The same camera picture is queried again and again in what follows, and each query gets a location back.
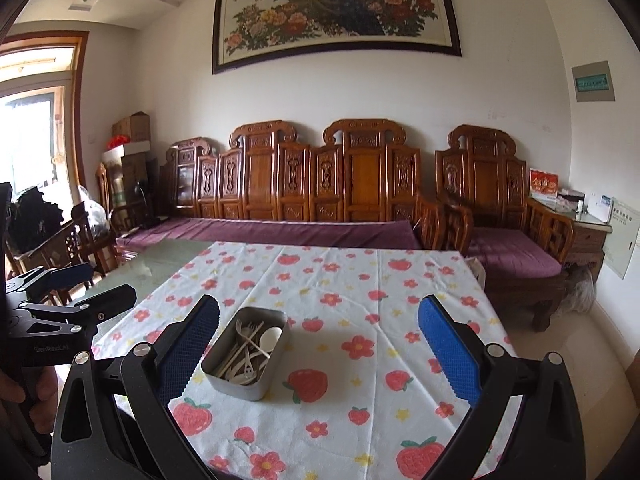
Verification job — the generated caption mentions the cream plastic chopstick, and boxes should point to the cream plastic chopstick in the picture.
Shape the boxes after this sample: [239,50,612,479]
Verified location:
[215,323,264,378]
[239,333,270,359]

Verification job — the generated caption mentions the white plastic fork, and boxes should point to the white plastic fork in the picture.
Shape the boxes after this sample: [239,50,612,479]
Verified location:
[235,318,259,352]

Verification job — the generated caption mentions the person's left hand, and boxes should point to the person's left hand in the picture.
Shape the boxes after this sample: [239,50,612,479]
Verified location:
[1,366,58,434]

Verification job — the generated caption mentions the dark wooden chair left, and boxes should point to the dark wooden chair left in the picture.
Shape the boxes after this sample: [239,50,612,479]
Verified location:
[6,203,119,289]

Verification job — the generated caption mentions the white plastic bag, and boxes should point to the white plastic bag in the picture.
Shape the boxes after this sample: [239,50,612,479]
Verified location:
[77,185,111,238]

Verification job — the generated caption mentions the grey fluffy item on floor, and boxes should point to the grey fluffy item on floor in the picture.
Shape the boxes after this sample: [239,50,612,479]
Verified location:
[560,266,596,314]

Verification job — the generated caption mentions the grey metal rectangular tin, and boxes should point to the grey metal rectangular tin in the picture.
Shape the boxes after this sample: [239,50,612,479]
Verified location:
[201,307,290,401]

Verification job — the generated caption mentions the white box with red item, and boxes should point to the white box with red item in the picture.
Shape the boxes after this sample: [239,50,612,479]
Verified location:
[101,140,151,166]

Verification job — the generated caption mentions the strawberry flower tablecloth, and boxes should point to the strawberry flower tablecloth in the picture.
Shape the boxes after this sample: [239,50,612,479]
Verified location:
[93,242,508,479]

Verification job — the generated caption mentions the purple armchair cushion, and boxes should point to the purple armchair cushion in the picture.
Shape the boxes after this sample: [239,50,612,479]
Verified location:
[468,228,562,278]

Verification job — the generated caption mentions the carved wooden armchair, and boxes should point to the carved wooden armchair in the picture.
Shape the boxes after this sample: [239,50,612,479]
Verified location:
[435,125,574,332]

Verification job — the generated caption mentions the brown cardboard box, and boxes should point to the brown cardboard box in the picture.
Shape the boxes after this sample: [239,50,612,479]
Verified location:
[112,112,151,142]

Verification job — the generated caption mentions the wooden side table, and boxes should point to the wooden side table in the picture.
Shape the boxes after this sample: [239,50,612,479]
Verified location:
[564,211,612,282]

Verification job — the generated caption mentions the red calendar card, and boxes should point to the red calendar card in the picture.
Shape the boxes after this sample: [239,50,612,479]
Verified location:
[528,168,559,200]

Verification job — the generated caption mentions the purple sofa cushion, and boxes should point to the purple sofa cushion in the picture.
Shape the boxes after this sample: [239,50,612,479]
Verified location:
[117,218,422,254]

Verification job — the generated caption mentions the long carved wooden sofa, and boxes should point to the long carved wooden sofa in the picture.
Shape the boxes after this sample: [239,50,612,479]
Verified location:
[115,118,476,266]

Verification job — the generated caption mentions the peacock flower framed painting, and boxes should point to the peacock flower framed painting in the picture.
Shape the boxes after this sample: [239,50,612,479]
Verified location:
[212,0,461,74]

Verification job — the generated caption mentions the white wall distribution box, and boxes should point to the white wall distribution box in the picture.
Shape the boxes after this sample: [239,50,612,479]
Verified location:
[604,205,639,278]

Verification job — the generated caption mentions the wooden window door frame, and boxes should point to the wooden window door frame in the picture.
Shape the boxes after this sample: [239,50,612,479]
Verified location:
[1,30,90,185]

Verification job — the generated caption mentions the grey wall electrical panel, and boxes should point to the grey wall electrical panel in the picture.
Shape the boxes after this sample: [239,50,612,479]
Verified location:
[572,61,615,102]

